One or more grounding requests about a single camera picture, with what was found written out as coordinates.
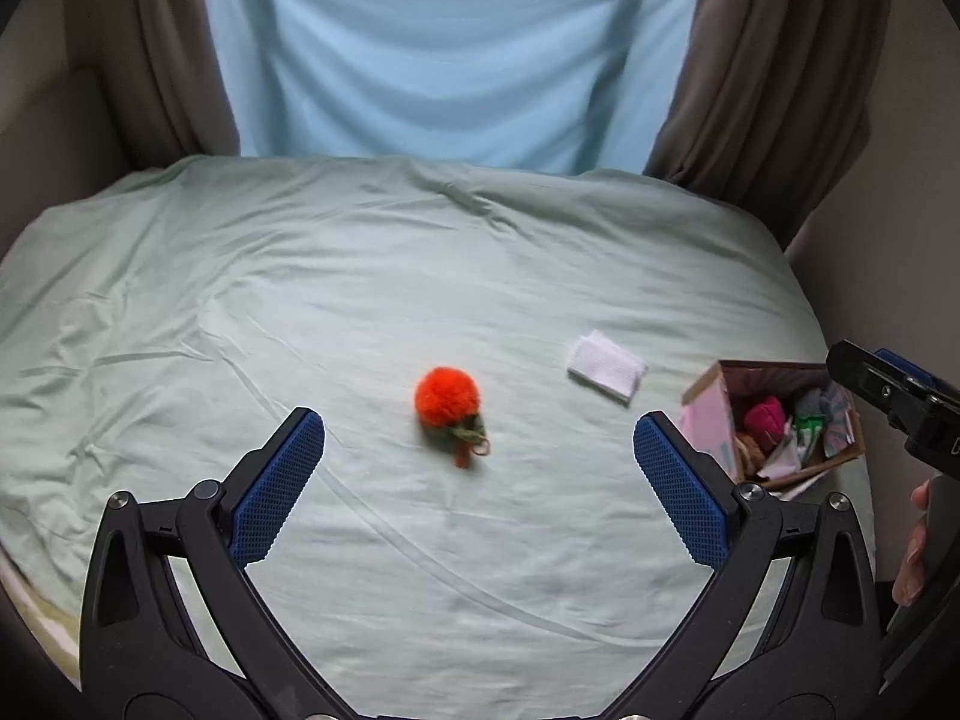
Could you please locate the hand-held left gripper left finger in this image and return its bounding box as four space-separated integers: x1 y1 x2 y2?
79 406 353 720

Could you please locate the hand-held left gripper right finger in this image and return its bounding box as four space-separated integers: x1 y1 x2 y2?
604 411 883 720

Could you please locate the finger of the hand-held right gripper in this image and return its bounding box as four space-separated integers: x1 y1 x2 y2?
825 339 940 434
873 348 944 392

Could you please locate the pink cardboard box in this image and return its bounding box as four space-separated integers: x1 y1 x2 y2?
680 359 868 500

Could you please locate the green packet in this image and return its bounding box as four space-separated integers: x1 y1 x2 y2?
793 411 830 466

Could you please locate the clear snack bag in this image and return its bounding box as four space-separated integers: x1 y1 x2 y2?
735 431 770 477

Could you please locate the pink pouch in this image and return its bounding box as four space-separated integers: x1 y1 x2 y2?
742 399 788 442

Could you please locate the orange pom-pom keychain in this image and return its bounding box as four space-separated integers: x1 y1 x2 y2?
414 365 494 470

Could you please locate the person's right hand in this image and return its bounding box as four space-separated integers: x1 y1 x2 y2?
890 483 935 609

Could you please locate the white folded cloth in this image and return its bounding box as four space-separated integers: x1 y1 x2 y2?
565 328 649 403

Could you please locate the cream folded bedding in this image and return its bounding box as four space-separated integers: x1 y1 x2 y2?
6 574 82 685

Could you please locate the brown curtain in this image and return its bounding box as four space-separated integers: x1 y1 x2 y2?
643 0 899 242
63 0 242 171

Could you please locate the beige padded headboard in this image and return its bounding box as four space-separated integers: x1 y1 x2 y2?
0 63 134 245

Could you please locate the light blue hanging cloth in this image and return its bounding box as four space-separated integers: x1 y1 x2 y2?
198 0 704 178

